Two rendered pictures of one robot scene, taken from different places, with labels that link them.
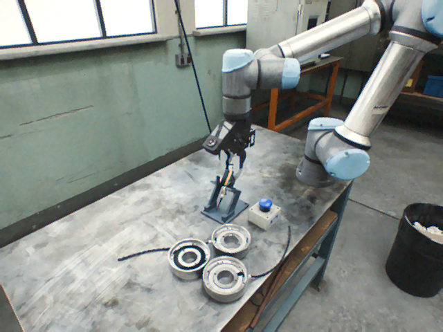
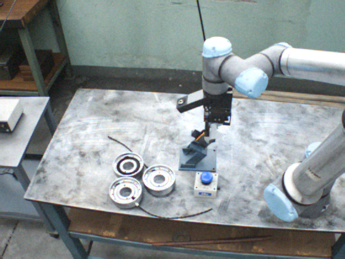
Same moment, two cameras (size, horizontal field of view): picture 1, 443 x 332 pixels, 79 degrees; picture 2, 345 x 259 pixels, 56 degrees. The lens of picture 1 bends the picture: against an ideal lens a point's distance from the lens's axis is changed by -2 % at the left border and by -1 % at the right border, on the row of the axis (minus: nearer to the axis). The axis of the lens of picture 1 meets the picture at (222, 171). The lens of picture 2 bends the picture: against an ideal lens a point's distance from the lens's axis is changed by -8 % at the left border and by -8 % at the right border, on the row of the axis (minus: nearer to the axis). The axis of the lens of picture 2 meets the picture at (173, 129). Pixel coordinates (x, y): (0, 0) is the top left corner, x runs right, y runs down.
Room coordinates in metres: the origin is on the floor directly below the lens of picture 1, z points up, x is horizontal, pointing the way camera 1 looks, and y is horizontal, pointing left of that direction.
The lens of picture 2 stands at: (0.20, -0.65, 1.75)
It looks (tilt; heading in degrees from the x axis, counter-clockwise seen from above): 45 degrees down; 58
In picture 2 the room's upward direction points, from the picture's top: 3 degrees counter-clockwise
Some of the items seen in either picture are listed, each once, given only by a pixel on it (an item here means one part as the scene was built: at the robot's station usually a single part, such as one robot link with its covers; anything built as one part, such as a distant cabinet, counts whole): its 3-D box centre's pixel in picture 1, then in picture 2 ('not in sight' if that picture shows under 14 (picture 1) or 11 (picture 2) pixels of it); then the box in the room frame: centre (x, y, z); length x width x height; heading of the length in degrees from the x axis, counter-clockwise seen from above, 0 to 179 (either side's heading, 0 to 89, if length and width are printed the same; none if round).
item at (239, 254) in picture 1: (230, 242); (159, 180); (0.52, -0.02, 0.82); 0.10 x 0.10 x 0.04
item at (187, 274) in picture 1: (190, 259); (128, 167); (0.46, 0.08, 0.82); 0.10 x 0.10 x 0.04
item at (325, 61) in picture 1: (286, 97); not in sight; (3.20, -0.75, 0.39); 1.50 x 0.62 x 0.78; 138
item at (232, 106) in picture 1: (235, 103); (215, 81); (0.72, -0.04, 1.14); 0.08 x 0.08 x 0.05
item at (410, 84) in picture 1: (403, 72); not in sight; (3.40, -2.18, 0.64); 0.49 x 0.40 x 0.37; 53
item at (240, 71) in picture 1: (238, 73); (217, 59); (0.72, -0.04, 1.22); 0.09 x 0.08 x 0.11; 94
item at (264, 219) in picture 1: (265, 213); (207, 185); (0.64, -0.13, 0.82); 0.08 x 0.07 x 0.05; 138
